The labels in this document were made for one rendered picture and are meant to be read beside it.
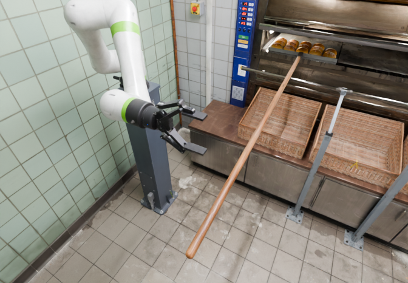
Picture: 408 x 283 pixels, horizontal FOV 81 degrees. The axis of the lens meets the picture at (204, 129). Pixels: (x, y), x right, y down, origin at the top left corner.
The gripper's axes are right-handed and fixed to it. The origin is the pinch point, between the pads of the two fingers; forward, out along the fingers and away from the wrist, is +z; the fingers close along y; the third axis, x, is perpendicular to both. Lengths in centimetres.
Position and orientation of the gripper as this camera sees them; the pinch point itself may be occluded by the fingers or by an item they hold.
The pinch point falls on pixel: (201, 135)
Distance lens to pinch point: 72.7
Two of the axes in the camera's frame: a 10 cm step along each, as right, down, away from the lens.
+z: 8.8, 3.0, -3.7
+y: 0.0, 7.8, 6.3
